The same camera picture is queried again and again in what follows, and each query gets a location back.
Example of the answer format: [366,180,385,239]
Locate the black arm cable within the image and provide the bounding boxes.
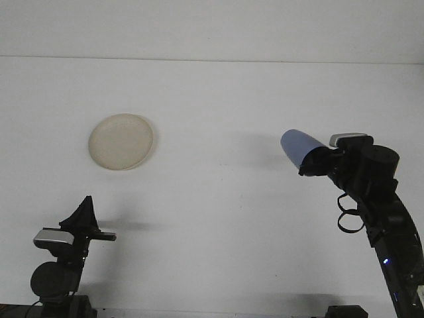
[337,193,365,233]

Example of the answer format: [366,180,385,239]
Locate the pale round plate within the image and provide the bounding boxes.
[88,113,155,172]

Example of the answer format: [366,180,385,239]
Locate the pale blue cup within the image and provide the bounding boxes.
[280,129,329,168]

